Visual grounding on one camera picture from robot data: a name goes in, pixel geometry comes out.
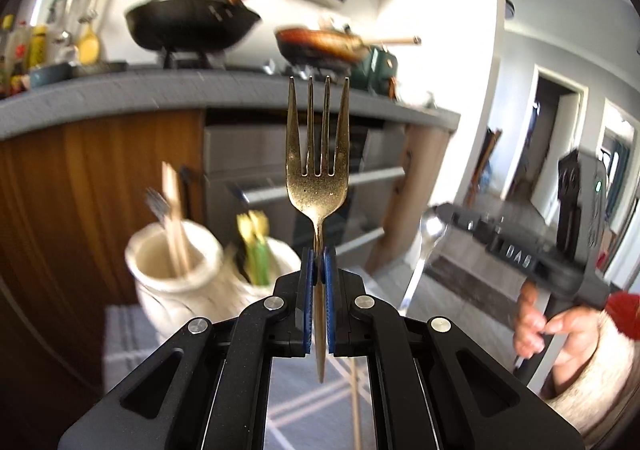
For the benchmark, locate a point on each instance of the gold metal fork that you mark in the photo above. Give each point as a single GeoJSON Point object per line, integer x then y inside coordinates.
{"type": "Point", "coordinates": [316, 180]}

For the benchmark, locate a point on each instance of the blue bowl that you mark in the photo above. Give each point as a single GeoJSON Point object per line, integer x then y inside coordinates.
{"type": "Point", "coordinates": [50, 74]}

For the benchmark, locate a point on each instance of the row of condiment bottles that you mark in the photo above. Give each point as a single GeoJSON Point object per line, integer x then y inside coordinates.
{"type": "Point", "coordinates": [25, 49]}

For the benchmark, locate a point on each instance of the silver metal spoon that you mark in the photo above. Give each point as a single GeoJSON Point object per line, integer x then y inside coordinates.
{"type": "Point", "coordinates": [432, 230]}

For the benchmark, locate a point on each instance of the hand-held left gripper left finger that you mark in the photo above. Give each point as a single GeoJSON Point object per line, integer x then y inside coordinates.
{"type": "Point", "coordinates": [309, 280]}

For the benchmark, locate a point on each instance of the wooden kitchen cabinet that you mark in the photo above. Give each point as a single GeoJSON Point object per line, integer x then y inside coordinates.
{"type": "Point", "coordinates": [90, 180]}

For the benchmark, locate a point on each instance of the white ceramic double utensil holder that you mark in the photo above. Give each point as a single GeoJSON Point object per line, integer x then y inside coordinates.
{"type": "Point", "coordinates": [165, 290]}

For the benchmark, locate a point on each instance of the grey striped cloth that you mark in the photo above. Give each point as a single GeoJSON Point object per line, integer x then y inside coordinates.
{"type": "Point", "coordinates": [125, 340]}

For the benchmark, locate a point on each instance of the light wooden cabinet panel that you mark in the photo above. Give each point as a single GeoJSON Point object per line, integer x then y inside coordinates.
{"type": "Point", "coordinates": [425, 154]}

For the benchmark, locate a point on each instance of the green kitchen appliance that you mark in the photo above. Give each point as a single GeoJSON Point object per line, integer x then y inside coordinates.
{"type": "Point", "coordinates": [375, 72]}

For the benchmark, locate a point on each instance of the gas stove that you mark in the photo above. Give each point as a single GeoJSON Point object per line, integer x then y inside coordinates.
{"type": "Point", "coordinates": [185, 60]}

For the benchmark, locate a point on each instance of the yellow rice paddle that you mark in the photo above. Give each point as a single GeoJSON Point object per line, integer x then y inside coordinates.
{"type": "Point", "coordinates": [90, 47]}

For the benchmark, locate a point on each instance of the yellow green fruit fork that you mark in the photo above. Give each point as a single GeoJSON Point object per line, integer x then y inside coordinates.
{"type": "Point", "coordinates": [247, 230]}
{"type": "Point", "coordinates": [261, 255]}

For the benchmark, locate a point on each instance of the person's right hand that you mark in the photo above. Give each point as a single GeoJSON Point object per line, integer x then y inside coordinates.
{"type": "Point", "coordinates": [570, 330]}

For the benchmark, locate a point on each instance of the stainless steel built-in oven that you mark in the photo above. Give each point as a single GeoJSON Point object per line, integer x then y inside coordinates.
{"type": "Point", "coordinates": [240, 154]}

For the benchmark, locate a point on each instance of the red frying pan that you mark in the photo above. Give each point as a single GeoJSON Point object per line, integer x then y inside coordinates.
{"type": "Point", "coordinates": [320, 42]}

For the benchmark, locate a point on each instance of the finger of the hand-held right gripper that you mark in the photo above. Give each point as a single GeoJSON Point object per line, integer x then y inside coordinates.
{"type": "Point", "coordinates": [467, 222]}

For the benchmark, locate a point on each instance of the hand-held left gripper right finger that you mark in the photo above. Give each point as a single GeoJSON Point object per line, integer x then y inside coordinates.
{"type": "Point", "coordinates": [329, 280]}

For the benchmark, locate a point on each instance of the person's right forearm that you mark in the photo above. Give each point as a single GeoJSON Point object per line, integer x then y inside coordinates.
{"type": "Point", "coordinates": [600, 380]}

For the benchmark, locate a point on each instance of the dark metal fork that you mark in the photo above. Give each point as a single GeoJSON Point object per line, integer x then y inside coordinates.
{"type": "Point", "coordinates": [157, 205]}

